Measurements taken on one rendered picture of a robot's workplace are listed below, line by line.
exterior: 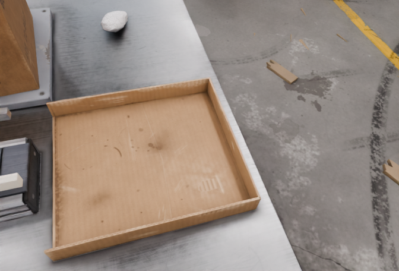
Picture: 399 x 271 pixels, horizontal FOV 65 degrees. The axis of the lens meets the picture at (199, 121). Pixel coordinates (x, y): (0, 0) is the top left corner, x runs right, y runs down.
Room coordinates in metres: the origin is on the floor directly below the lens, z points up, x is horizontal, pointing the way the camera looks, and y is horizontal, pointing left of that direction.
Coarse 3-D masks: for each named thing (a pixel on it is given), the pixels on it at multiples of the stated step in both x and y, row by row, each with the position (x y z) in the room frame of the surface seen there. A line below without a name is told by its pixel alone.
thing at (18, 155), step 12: (24, 144) 0.25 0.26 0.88; (0, 156) 0.23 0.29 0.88; (12, 156) 0.23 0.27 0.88; (24, 156) 0.23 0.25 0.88; (0, 168) 0.21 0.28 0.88; (12, 168) 0.21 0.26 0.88; (24, 168) 0.21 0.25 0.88; (24, 180) 0.19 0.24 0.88; (0, 192) 0.17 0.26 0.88; (12, 192) 0.17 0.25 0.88; (24, 192) 0.18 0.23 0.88
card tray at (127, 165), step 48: (96, 96) 0.37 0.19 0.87; (144, 96) 0.40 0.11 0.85; (192, 96) 0.43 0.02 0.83; (96, 144) 0.29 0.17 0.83; (144, 144) 0.30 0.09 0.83; (192, 144) 0.31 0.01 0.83; (96, 192) 0.20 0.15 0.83; (144, 192) 0.21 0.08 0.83; (192, 192) 0.22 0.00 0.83; (240, 192) 0.23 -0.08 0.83; (96, 240) 0.12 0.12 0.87
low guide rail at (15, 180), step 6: (12, 174) 0.18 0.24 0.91; (18, 174) 0.19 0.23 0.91; (0, 180) 0.17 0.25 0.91; (6, 180) 0.17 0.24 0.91; (12, 180) 0.17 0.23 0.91; (18, 180) 0.18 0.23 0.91; (0, 186) 0.17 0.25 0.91; (6, 186) 0.17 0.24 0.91; (12, 186) 0.17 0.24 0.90; (18, 186) 0.17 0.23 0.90
